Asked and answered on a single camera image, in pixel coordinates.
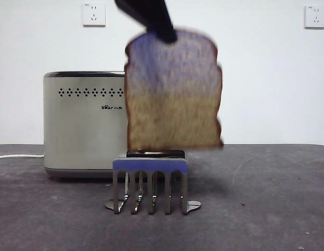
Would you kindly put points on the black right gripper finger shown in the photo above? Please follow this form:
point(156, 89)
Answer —
point(151, 13)

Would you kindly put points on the brown bread slice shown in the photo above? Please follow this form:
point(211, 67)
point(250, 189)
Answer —
point(174, 99)

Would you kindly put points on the cream Bear toaster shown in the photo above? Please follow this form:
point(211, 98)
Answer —
point(80, 130)

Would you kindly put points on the steel toast rack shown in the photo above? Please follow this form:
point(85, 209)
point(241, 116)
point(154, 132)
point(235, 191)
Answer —
point(151, 165)

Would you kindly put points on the white wall socket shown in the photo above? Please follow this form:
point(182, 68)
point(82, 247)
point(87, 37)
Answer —
point(94, 15)
point(314, 17)

